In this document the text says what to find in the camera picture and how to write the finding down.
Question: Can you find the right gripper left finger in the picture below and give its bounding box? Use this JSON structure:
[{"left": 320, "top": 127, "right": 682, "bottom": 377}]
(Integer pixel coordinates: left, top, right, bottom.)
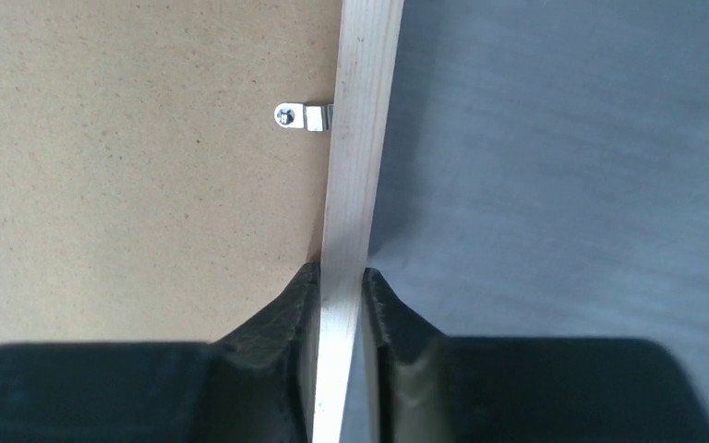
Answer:
[{"left": 0, "top": 263, "right": 319, "bottom": 442}]

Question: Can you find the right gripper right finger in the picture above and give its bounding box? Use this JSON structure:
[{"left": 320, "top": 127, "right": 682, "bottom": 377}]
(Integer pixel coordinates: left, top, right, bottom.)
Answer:
[{"left": 362, "top": 269, "right": 709, "bottom": 442}]

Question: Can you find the metal frame clip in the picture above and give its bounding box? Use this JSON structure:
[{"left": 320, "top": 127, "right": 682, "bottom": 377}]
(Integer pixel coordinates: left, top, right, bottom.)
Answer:
[{"left": 273, "top": 102, "right": 333, "bottom": 132}]

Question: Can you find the brown backing board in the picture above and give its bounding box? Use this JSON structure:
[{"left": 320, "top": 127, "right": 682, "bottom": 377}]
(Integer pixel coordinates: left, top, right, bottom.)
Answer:
[{"left": 0, "top": 1, "right": 341, "bottom": 343}]

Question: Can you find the white wooden photo frame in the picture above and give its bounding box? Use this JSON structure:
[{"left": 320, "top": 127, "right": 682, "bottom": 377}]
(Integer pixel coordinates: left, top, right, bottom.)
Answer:
[{"left": 311, "top": 1, "right": 403, "bottom": 442}]

